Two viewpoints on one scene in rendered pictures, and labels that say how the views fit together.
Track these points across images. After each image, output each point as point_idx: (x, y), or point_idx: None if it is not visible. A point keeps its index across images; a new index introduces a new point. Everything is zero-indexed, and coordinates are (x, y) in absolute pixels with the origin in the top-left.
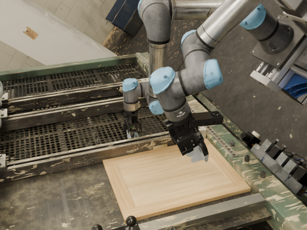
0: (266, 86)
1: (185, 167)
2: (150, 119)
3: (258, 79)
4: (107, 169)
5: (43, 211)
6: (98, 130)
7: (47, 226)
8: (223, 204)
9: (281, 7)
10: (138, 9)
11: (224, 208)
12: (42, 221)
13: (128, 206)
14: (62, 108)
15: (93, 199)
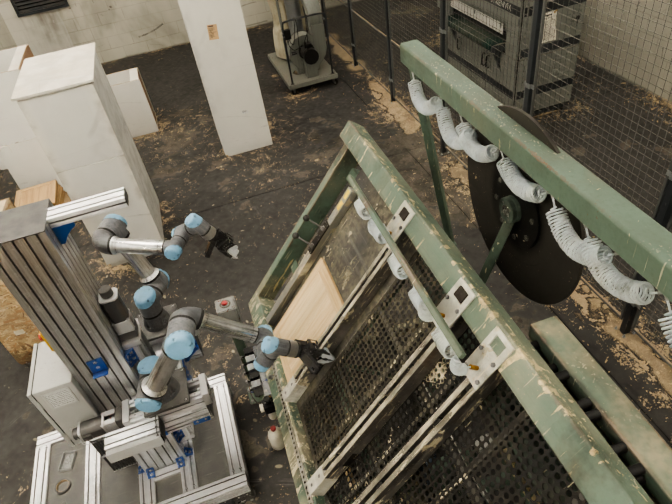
0: (205, 376)
1: (300, 337)
2: (332, 424)
3: (205, 382)
4: (340, 303)
5: (365, 234)
6: (368, 374)
7: (358, 224)
8: (280, 301)
9: (135, 329)
10: (185, 335)
11: (280, 297)
12: (362, 226)
13: (321, 271)
14: (396, 386)
15: (343, 267)
